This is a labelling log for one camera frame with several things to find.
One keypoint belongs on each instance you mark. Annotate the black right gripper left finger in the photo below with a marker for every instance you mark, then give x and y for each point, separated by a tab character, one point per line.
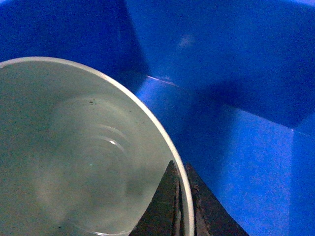
164	215

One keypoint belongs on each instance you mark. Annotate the pale green bowl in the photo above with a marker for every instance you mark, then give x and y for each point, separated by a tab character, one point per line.
80	154

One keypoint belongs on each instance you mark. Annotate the large blue plastic bin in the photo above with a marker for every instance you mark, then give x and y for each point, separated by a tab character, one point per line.
231	81

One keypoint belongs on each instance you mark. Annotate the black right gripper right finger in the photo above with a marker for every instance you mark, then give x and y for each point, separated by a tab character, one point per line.
210	217

